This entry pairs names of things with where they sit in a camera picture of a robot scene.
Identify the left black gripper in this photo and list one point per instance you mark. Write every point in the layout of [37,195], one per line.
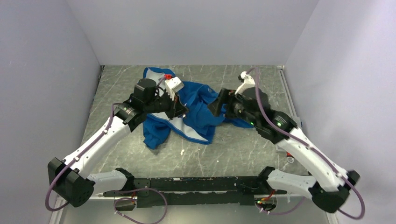
[176,108]

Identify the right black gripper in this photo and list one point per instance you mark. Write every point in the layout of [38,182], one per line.
[225,96]

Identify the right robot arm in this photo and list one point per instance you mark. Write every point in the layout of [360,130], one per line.
[328,185]

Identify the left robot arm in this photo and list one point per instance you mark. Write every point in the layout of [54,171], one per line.
[124,118]

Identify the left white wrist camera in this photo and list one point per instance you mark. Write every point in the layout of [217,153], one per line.
[173,85]

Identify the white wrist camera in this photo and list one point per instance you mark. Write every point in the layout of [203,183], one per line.
[246,82]
[173,85]

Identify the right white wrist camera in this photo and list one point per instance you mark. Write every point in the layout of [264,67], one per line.
[246,82]

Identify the orange handled adjustable wrench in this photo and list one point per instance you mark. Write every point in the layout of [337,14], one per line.
[290,158]

